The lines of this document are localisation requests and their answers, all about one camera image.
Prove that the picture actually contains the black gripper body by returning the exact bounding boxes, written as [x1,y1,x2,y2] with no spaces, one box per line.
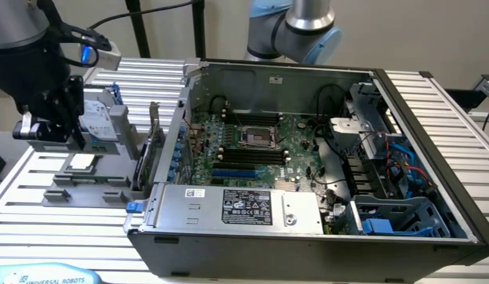
[0,44,85,125]

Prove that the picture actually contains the green RAM stick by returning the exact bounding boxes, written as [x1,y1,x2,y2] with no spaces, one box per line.
[53,175,130,182]

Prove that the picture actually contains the black RAM slot bank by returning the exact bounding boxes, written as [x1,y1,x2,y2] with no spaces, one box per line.
[219,147,287,166]
[223,112,279,126]

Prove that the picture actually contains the silver hard disk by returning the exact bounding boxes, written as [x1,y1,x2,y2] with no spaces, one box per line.
[77,99,118,143]

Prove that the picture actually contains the silver CPU chip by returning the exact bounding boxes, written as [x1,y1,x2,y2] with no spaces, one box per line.
[68,153,97,172]

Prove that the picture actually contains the grey parts rack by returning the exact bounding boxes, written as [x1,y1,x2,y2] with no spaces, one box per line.
[26,85,151,208]

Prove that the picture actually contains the blue case latch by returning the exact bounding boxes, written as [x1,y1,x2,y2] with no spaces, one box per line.
[124,200,144,214]

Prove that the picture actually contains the black stand pole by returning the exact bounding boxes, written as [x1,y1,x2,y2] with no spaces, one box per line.
[124,0,152,59]
[191,0,208,59]

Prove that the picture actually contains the black expansion slot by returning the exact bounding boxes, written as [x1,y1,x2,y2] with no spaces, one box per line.
[211,162,256,172]

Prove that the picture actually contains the blue expansion slot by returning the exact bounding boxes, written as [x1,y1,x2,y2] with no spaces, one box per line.
[209,169,256,180]

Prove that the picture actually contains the CPU socket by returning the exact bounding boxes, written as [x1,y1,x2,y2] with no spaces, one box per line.
[236,125,277,149]

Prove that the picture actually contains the silver power supply unit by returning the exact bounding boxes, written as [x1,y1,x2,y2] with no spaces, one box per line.
[145,183,324,235]

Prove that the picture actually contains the blue Universal Robots joint cap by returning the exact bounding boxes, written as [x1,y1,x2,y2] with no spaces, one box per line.
[0,262,101,284]

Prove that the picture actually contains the green motherboard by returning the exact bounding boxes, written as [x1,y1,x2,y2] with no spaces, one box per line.
[184,112,335,208]

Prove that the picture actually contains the silver chipset heat sink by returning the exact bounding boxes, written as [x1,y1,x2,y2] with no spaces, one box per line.
[272,180,300,193]

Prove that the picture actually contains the black open PC case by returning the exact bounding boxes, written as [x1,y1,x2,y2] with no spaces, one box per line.
[125,57,489,277]

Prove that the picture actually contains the black fan shroud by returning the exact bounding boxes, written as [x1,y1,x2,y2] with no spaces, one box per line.
[343,156,387,196]

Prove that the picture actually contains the metal disk bay cage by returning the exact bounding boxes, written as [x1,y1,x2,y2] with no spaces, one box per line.
[330,82,403,168]

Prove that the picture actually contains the blue plastic disk bay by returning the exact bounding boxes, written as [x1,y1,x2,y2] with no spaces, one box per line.
[348,194,455,238]

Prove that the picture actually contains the blue disk carrier bracket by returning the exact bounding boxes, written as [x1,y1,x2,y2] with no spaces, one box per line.
[105,83,122,106]

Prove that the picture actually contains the graphics card with metal bracket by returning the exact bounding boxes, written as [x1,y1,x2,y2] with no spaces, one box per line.
[133,101,167,191]

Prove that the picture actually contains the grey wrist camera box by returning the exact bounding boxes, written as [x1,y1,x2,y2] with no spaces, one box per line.
[96,41,122,71]

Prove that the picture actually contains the black looped wire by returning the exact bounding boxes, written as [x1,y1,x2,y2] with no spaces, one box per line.
[314,83,350,119]
[209,95,228,115]

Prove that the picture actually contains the black camera cable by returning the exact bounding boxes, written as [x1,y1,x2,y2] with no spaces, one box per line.
[86,0,197,31]

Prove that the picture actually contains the thin red wire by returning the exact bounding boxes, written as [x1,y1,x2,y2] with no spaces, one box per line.
[360,132,391,155]

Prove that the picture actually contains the blue data wire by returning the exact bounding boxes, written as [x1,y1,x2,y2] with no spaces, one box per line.
[387,141,420,192]

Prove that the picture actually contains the red data wire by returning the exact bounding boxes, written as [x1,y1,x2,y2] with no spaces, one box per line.
[396,164,431,190]

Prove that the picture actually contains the grey metal frame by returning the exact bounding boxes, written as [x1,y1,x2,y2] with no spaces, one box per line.
[470,73,489,114]

